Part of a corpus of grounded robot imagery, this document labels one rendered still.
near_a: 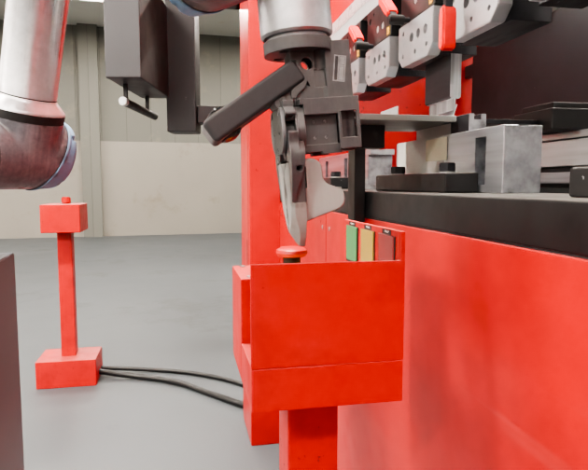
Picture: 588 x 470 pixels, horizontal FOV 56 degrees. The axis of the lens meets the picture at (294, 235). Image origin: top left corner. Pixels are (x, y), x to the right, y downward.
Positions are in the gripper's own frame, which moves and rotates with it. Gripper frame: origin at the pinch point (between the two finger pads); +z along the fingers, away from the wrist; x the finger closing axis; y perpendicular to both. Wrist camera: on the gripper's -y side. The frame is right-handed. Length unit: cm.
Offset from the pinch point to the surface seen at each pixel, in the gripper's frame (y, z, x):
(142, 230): -86, 66, 928
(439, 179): 26.7, -3.8, 19.7
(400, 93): 64, -31, 122
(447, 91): 35, -18, 33
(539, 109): 55, -14, 35
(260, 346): -5.2, 10.1, -4.8
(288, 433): -2.2, 23.0, 2.3
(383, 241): 9.8, 1.7, -0.5
